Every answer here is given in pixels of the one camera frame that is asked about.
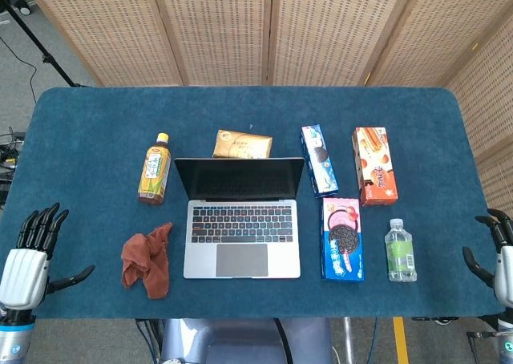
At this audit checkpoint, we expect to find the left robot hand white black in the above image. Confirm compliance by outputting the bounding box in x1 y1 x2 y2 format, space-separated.
0 202 96 311

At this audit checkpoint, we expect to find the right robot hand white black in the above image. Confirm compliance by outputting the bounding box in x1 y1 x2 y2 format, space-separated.
463 208 513 313

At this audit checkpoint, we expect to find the silver laptop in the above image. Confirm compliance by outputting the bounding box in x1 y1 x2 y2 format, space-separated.
174 157 306 280

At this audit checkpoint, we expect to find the clear green-label water bottle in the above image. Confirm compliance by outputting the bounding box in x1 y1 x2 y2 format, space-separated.
384 218 418 283

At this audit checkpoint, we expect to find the brown crumpled cloth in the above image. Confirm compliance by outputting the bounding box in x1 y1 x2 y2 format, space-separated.
121 221 174 300

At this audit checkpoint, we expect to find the yellow floor tape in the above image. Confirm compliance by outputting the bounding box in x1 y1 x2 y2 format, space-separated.
392 317 410 364

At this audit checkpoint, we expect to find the blue table mat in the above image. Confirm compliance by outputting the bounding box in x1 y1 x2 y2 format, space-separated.
0 86 510 320

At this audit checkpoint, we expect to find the yellow green tea bottle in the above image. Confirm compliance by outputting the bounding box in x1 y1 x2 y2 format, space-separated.
137 132 172 205

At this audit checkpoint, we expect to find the pink blue Oreo box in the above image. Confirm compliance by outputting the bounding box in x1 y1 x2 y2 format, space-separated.
321 197 366 282

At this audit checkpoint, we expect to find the orange biscuit box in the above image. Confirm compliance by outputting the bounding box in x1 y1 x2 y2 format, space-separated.
351 127 399 208

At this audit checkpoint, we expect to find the metal table leg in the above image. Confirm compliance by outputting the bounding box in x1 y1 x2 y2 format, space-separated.
343 317 356 364

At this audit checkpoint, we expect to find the narrow blue Oreo box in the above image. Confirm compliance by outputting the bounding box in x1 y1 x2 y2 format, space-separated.
301 124 340 199

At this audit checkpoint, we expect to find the blue-grey robot torso base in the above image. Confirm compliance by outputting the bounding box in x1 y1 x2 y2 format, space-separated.
160 317 336 364

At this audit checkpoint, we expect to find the black tripod stand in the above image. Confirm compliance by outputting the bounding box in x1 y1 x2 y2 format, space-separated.
0 0 94 88

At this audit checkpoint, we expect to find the gold snack package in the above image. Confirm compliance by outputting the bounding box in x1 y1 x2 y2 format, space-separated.
212 129 273 160

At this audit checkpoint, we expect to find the wooden rattan folding screen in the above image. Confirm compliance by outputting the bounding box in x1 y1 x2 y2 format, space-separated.
19 0 513 224

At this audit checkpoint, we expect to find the black cable bundle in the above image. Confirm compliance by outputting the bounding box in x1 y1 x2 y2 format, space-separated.
0 126 27 207

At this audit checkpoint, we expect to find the blue cable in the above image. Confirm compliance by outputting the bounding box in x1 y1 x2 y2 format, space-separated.
369 317 380 364

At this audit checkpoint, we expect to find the thin black floor cable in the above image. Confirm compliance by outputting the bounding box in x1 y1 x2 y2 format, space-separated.
0 37 38 105

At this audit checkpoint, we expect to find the black torso cable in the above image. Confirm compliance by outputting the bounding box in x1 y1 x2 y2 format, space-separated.
273 317 294 364

